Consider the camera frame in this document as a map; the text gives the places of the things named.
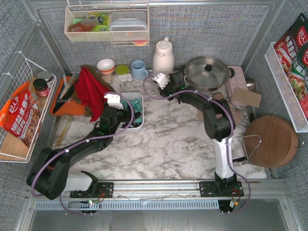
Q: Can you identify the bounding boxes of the white storage basket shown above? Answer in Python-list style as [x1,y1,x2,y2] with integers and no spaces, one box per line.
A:
[118,92,144,132]

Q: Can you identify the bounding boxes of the pink striped cloth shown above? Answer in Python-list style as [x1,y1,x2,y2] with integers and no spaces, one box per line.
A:
[213,92,243,126]

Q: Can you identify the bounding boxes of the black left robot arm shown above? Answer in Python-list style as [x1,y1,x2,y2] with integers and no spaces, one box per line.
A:
[26,103,134,200]

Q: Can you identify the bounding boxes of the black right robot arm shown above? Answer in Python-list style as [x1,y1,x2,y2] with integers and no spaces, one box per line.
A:
[153,72,237,193]

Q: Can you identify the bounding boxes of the white thermos jug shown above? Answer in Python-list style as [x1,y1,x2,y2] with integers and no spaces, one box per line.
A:
[153,37,174,76]

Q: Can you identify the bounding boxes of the stainless steel pan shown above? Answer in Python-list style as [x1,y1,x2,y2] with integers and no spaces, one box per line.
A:
[183,56,234,92]

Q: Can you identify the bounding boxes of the red cloth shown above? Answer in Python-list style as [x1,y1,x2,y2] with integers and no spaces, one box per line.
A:
[74,64,115,122]

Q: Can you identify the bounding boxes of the blue mug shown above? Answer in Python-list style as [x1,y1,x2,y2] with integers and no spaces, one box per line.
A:
[131,60,149,80]

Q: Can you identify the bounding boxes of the orange tray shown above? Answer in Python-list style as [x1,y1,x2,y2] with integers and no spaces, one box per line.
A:
[49,76,85,116]

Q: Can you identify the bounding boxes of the green lid cup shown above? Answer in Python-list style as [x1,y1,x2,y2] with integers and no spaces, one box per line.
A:
[115,64,132,82]

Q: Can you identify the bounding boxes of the white orange bowl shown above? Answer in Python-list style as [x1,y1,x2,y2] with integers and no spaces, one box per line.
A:
[96,59,115,75]

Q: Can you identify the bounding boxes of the pink tray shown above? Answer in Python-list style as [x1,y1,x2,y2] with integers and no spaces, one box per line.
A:
[226,65,248,106]

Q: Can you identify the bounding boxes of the brown sponge pad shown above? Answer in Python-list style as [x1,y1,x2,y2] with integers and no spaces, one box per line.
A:
[231,87,262,108]

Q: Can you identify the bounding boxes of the dark lid jar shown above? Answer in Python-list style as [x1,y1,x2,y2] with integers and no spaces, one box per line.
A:
[33,78,50,97]

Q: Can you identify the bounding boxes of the clear plastic container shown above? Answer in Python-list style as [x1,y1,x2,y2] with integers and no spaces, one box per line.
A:
[109,11,148,41]

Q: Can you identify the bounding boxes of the red snack bag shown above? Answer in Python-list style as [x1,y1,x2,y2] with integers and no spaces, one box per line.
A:
[0,81,40,147]

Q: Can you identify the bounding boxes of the round wooden cutting board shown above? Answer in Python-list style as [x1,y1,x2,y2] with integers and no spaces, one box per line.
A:
[243,115,298,168]

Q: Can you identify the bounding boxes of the red seasoning packets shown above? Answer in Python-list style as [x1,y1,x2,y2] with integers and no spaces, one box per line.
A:
[274,13,308,117]

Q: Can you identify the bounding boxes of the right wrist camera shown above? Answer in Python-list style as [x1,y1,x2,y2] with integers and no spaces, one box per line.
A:
[152,73,169,90]

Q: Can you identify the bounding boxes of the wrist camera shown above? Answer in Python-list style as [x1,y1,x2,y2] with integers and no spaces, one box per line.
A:
[152,73,169,90]
[104,93,124,110]

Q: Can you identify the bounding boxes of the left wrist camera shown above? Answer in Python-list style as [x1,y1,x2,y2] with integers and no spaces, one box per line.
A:
[104,93,124,110]

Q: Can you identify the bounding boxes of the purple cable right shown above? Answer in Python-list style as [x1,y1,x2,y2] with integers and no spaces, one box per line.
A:
[142,76,252,215]

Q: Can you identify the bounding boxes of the purple cable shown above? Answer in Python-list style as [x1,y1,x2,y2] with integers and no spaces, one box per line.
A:
[142,76,252,215]
[30,92,134,215]

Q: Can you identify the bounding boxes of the white wall shelf basket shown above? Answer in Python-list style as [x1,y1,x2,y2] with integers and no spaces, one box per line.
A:
[64,3,150,46]

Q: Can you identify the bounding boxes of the white wire basket left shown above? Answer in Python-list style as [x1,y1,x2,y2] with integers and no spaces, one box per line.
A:
[0,57,57,163]

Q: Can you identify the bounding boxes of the white wire basket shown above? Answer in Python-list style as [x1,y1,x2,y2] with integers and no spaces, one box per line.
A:
[0,57,57,163]
[264,42,308,133]

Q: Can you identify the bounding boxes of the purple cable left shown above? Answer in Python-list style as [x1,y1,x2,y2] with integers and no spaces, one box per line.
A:
[30,92,134,215]

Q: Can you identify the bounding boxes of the white wire basket right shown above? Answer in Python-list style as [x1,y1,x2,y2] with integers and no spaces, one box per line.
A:
[264,42,308,133]

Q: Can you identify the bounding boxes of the metal rail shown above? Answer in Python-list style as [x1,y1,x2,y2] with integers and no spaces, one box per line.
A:
[25,179,289,200]

